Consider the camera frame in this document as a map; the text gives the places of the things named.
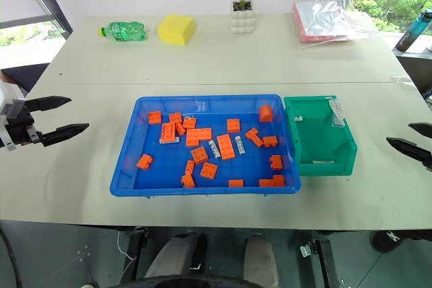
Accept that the white thin cable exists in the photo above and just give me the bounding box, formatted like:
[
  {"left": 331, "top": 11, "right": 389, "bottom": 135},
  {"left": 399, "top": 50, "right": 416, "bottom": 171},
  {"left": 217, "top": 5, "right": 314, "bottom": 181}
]
[{"left": 116, "top": 230, "right": 136, "bottom": 270}]

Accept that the orange six-stud block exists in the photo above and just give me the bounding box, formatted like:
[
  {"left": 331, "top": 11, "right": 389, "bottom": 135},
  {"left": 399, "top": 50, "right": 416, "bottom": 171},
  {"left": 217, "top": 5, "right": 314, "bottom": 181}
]
[{"left": 161, "top": 122, "right": 177, "bottom": 143}]

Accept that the white bubble plant pot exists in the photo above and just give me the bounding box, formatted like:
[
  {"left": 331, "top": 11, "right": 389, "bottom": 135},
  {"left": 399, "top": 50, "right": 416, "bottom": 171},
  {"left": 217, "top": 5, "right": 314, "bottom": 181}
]
[{"left": 230, "top": 0, "right": 258, "bottom": 35}]

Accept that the clear plastic bag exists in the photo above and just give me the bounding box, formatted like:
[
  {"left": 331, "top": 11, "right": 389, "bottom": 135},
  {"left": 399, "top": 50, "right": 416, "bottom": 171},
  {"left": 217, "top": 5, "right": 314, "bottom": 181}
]
[{"left": 291, "top": 0, "right": 379, "bottom": 50}]

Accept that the blue plastic tray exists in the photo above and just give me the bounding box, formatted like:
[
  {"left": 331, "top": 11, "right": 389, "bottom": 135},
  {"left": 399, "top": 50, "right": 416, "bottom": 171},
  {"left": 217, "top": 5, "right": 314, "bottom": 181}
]
[{"left": 109, "top": 94, "right": 302, "bottom": 198}]

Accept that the dark blue-capped water bottle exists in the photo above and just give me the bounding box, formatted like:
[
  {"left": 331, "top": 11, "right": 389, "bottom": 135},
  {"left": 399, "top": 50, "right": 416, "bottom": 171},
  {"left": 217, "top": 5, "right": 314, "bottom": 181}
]
[{"left": 395, "top": 10, "right": 432, "bottom": 53}]

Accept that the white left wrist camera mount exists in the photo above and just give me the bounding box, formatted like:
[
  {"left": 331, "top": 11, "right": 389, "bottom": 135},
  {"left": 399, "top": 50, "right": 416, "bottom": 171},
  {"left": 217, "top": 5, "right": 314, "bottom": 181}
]
[{"left": 0, "top": 80, "right": 27, "bottom": 151}]

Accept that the green plastic bin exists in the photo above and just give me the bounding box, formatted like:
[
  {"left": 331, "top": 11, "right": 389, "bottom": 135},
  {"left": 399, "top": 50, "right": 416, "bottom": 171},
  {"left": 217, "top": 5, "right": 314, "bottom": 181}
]
[{"left": 283, "top": 94, "right": 358, "bottom": 177}]

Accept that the black rounded object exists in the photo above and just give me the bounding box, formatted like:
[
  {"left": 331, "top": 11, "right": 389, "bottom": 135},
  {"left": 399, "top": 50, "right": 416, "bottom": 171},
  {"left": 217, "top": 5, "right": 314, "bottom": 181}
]
[{"left": 371, "top": 229, "right": 406, "bottom": 254}]

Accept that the large orange block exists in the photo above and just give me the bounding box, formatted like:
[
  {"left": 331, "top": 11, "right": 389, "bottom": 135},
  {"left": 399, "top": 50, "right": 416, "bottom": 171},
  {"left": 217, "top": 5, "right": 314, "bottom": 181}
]
[{"left": 185, "top": 127, "right": 213, "bottom": 148}]

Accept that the grey rounded shape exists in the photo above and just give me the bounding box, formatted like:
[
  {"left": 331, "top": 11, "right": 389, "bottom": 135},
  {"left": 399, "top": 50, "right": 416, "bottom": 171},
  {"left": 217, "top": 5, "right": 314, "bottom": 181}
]
[
  {"left": 242, "top": 233, "right": 281, "bottom": 288},
  {"left": 144, "top": 233, "right": 207, "bottom": 288}
]

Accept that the black cable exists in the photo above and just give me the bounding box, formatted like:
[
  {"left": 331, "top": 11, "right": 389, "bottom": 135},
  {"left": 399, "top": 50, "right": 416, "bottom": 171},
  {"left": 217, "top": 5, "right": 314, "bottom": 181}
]
[{"left": 0, "top": 227, "right": 23, "bottom": 288}]

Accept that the yellow sponge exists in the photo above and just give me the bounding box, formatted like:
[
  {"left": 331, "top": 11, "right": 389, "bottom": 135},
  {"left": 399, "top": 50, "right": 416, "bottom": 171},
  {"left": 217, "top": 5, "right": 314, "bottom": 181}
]
[{"left": 157, "top": 13, "right": 196, "bottom": 47}]

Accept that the green plastic bottle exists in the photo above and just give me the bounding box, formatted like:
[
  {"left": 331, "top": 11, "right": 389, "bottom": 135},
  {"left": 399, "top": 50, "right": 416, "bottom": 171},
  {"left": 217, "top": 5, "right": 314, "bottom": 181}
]
[{"left": 97, "top": 21, "right": 148, "bottom": 43}]

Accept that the orange rectangular plastic building brick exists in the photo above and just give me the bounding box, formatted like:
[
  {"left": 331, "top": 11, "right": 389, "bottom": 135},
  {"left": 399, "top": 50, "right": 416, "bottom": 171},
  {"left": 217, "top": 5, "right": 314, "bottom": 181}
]
[{"left": 216, "top": 134, "right": 236, "bottom": 161}]

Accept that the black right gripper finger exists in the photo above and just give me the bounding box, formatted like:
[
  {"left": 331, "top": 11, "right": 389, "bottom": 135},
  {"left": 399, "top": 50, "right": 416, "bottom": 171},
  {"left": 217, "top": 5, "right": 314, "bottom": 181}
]
[
  {"left": 386, "top": 136, "right": 432, "bottom": 167},
  {"left": 408, "top": 122, "right": 432, "bottom": 139}
]

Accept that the orange rounded block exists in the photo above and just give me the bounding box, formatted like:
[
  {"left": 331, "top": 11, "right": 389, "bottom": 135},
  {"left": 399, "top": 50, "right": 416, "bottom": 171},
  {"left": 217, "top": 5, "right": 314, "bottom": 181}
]
[{"left": 259, "top": 104, "right": 274, "bottom": 123}]

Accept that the orange four-stud block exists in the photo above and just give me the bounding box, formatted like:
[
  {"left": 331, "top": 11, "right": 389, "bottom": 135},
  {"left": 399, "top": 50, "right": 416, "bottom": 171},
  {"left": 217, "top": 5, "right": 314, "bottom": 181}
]
[
  {"left": 199, "top": 162, "right": 219, "bottom": 180},
  {"left": 190, "top": 146, "right": 209, "bottom": 165}
]

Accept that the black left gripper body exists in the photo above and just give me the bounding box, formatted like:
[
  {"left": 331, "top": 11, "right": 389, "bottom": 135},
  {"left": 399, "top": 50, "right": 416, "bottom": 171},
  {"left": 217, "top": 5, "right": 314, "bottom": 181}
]
[{"left": 5, "top": 109, "right": 45, "bottom": 147}]

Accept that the red flat stack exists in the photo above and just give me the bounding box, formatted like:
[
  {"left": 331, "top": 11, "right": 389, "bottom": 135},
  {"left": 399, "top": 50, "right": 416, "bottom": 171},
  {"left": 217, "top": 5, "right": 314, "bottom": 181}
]
[{"left": 292, "top": 1, "right": 359, "bottom": 45}]

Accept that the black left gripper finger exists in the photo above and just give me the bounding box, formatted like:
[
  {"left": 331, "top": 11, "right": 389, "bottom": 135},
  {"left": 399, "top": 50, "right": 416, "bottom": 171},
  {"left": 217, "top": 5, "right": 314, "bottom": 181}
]
[
  {"left": 42, "top": 123, "right": 90, "bottom": 148},
  {"left": 25, "top": 96, "right": 72, "bottom": 113}
]

